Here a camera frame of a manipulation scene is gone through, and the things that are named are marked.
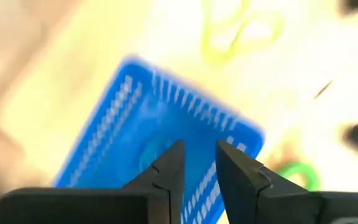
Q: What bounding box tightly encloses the blue plastic basket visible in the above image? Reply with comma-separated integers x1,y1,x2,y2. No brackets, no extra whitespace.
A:
53,55,266,224

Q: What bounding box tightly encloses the green spiral coil wristband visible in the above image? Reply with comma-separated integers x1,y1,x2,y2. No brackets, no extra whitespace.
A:
277,161,321,191

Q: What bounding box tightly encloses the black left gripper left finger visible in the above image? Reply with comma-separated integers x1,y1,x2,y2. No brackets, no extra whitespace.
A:
0,139,186,224

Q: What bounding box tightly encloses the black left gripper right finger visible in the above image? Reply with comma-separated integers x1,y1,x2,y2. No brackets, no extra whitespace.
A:
215,139,358,224

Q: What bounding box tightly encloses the yellow rubber band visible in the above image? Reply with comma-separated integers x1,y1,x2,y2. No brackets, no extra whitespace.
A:
201,0,253,65
228,11,287,52

